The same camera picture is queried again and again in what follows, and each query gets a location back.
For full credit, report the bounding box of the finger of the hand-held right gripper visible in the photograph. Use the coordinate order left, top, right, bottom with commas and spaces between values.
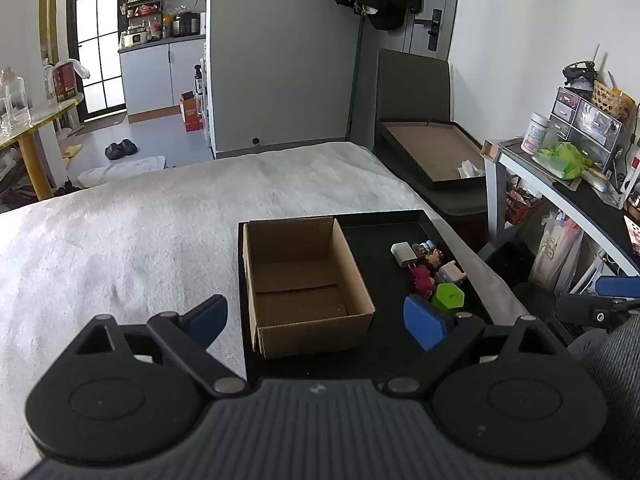
555, 275, 640, 332

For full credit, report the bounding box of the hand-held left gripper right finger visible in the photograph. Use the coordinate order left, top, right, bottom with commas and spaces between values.
382, 294, 575, 395

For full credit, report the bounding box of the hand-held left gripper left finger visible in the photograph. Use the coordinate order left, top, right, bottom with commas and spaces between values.
75, 294, 252, 398

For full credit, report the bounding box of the green hexagonal toy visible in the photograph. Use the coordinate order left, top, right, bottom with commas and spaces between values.
431, 282, 466, 315

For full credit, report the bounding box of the magenta toy figure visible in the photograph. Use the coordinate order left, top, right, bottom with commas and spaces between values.
410, 264, 437, 300

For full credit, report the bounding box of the black tray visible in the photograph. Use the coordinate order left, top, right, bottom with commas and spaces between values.
237, 208, 493, 392

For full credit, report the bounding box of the brown cardboard box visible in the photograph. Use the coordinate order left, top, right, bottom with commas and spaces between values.
242, 216, 377, 360

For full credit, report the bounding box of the white and pink cube toy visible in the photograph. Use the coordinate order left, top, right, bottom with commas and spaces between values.
434, 261, 467, 286

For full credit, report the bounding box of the white shopping bag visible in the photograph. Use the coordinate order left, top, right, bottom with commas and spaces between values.
529, 210, 583, 293

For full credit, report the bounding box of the white charger plug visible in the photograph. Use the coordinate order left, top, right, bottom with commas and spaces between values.
390, 242, 416, 270

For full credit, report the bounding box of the white desk with black top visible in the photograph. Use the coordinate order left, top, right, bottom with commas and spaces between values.
481, 137, 640, 281

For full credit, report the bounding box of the person's grey trouser leg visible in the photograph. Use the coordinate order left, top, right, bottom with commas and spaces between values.
567, 310, 640, 480

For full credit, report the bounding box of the black bag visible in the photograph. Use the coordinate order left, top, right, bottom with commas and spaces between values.
485, 241, 536, 288

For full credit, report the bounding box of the red basket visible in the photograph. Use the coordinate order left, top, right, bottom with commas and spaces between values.
505, 187, 546, 226

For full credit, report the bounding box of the green plastic bag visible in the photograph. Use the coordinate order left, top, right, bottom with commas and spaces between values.
532, 141, 586, 181

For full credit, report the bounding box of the clear drawer organizer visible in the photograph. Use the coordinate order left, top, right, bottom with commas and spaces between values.
549, 86, 630, 173

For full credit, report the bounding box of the white floor towel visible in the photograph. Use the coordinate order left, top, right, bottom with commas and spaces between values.
77, 156, 167, 188

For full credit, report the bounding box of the black shallow cardboard-lined box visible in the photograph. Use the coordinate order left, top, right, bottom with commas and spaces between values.
376, 119, 488, 191

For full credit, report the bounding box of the pink-lidded jar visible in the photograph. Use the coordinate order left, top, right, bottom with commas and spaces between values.
521, 112, 551, 155

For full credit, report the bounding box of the wicker basket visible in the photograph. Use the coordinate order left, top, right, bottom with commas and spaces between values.
591, 80, 636, 121

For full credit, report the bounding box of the red cardboard box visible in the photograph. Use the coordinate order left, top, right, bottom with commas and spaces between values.
180, 91, 205, 132

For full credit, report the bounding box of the dark bundle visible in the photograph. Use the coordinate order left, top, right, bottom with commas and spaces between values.
562, 61, 599, 92

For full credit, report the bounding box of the glass table with yellow legs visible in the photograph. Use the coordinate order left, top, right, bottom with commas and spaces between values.
0, 92, 85, 201

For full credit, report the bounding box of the grey chair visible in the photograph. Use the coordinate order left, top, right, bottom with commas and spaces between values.
374, 48, 493, 241

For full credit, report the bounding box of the white kitchen cabinet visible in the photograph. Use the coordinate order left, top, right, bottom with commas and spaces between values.
118, 37, 207, 123

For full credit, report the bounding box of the red and white bag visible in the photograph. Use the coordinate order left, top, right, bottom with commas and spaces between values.
54, 60, 83, 101

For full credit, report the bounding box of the clear glass bottle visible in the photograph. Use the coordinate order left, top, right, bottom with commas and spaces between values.
0, 67, 32, 133

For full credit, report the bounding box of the black kitchen appliance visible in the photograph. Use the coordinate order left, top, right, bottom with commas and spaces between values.
172, 11, 201, 37

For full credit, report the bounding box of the black door lock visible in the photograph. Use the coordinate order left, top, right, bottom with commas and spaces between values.
417, 8, 444, 52

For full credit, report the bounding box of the black-framed glass door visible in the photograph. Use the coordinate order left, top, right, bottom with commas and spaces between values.
67, 0, 126, 121

